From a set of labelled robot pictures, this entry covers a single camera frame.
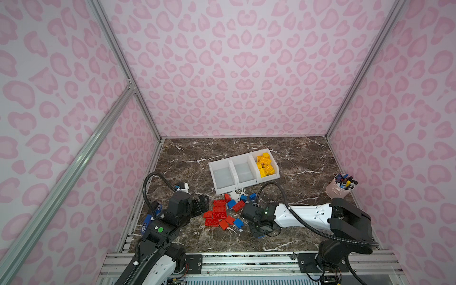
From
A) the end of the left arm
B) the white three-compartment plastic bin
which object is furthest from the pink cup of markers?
the end of the left arm

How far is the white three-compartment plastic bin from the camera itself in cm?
95

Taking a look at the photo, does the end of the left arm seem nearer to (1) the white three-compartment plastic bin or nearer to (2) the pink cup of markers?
(1) the white three-compartment plastic bin
